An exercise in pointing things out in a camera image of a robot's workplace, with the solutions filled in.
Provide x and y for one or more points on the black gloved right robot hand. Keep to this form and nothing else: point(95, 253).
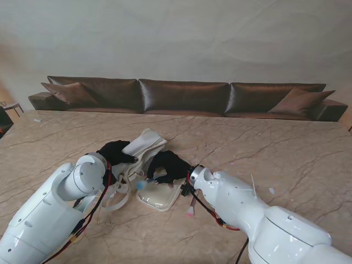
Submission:
point(176, 167)

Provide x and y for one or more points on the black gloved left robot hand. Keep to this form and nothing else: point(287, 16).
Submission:
point(114, 152)

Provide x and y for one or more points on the cream fabric cosmetics bag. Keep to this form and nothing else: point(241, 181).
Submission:
point(145, 143)

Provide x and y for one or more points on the makeup brush with blue tip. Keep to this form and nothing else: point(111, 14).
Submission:
point(141, 185)

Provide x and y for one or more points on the makeup brush with pink tip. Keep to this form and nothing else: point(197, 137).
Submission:
point(189, 211)

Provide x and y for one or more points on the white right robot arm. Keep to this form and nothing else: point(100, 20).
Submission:
point(261, 220)

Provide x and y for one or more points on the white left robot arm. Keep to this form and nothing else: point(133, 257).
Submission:
point(49, 214)

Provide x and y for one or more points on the brown leather cushion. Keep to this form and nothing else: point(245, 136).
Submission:
point(71, 94)
point(299, 103)

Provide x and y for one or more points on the brown leather sofa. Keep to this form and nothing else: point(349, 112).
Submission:
point(182, 94)

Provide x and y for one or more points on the white plastic scrap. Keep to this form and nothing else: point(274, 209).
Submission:
point(272, 191)
point(36, 120)

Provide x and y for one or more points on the small side table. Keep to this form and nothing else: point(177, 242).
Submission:
point(12, 105)

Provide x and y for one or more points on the dark chair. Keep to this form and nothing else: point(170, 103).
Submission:
point(5, 121)

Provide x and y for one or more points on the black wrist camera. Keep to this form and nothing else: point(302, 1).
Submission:
point(185, 190)

